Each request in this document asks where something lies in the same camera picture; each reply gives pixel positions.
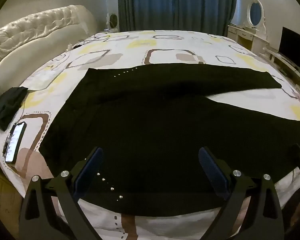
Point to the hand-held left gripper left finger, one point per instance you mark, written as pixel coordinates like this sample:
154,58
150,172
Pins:
90,170

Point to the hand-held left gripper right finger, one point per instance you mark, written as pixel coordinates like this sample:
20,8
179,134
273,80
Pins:
212,170

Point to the black pants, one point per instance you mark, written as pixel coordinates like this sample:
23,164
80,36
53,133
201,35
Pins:
152,127

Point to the black smartphone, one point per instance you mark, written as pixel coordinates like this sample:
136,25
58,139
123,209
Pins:
14,142

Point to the white television stand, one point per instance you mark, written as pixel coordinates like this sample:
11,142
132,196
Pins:
287,65

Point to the dark folded cloth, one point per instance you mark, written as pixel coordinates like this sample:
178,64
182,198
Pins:
7,105

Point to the black television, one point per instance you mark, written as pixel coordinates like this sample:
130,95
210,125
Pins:
295,47

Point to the white dressing table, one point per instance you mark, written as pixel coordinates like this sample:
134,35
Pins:
247,38

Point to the patterned white bed sheet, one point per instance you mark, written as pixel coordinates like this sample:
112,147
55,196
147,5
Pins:
165,45

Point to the cream tufted headboard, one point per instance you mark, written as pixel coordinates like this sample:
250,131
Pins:
27,37

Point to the white round fan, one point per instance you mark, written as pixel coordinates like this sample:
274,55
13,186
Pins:
113,20

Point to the oval vanity mirror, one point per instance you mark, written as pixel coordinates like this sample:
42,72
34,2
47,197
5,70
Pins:
255,12

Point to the blue curtain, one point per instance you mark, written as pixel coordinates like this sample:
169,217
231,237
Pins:
175,5

